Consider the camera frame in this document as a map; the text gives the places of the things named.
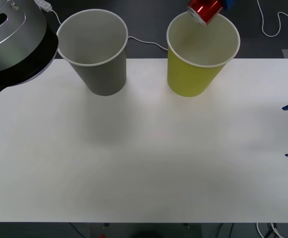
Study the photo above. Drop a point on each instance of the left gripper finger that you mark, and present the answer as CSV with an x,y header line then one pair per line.
x,y
228,3

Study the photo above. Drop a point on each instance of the red and yellow drink can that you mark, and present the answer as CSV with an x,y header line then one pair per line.
x,y
204,10

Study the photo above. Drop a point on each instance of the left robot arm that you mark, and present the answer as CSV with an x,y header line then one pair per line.
x,y
12,44

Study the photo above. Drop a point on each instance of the yellow-green plastic waste bin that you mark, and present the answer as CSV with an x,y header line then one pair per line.
x,y
188,79

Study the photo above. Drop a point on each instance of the grey plastic waste bin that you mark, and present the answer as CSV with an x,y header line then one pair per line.
x,y
104,77

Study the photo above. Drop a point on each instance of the white power strip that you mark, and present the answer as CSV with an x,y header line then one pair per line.
x,y
44,5

